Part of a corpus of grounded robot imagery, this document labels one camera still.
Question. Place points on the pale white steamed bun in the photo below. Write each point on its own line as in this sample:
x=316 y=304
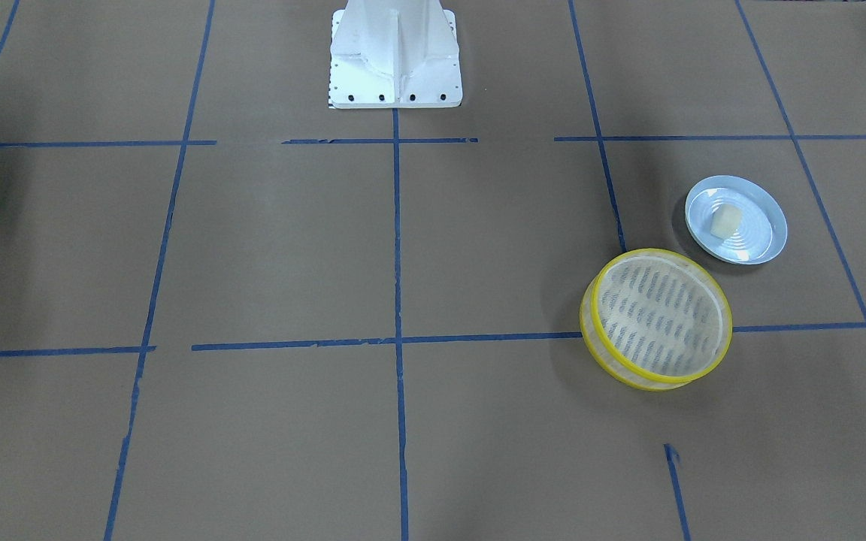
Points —
x=726 y=219

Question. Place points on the yellow-rimmed bamboo steamer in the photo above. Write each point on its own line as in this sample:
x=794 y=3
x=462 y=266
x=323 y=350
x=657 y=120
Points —
x=655 y=320

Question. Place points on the light blue plate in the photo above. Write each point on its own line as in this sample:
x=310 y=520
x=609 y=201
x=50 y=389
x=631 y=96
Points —
x=763 y=232

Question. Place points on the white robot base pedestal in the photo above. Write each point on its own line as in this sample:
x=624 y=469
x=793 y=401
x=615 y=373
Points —
x=386 y=54

